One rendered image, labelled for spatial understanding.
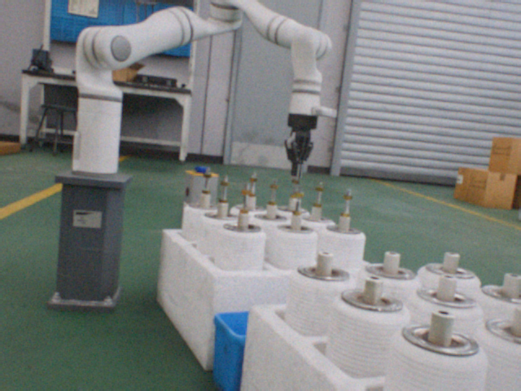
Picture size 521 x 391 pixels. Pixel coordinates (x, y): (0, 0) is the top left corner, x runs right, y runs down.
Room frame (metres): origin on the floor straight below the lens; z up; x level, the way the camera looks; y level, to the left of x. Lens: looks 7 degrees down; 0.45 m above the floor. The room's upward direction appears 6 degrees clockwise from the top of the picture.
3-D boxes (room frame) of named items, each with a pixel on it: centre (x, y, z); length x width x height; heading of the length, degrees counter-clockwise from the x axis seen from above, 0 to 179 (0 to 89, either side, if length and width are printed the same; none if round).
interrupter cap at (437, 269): (0.84, -0.31, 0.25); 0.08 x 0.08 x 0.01
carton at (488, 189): (4.57, -1.93, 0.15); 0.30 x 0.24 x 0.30; 6
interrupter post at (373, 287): (0.63, -0.15, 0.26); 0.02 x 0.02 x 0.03
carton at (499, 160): (4.59, -2.08, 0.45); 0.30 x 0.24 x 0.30; 9
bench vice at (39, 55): (5.17, 2.26, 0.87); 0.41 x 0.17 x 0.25; 8
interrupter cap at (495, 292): (0.73, -0.36, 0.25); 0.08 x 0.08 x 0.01
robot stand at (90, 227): (1.21, 0.39, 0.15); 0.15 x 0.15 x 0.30; 8
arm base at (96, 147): (1.21, 0.39, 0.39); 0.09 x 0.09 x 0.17; 8
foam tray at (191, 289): (1.17, -0.02, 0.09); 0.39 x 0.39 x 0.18; 25
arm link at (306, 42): (1.32, -0.07, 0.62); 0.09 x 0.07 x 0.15; 143
